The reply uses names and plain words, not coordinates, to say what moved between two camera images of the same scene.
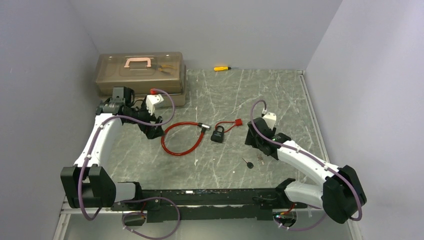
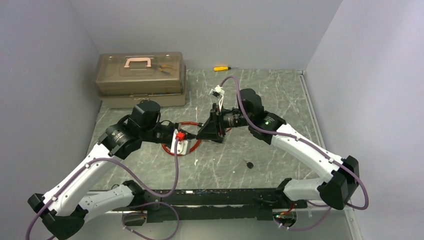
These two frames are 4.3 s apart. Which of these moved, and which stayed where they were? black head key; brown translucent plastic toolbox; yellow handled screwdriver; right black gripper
Moved: right black gripper
Stayed: brown translucent plastic toolbox; black head key; yellow handled screwdriver
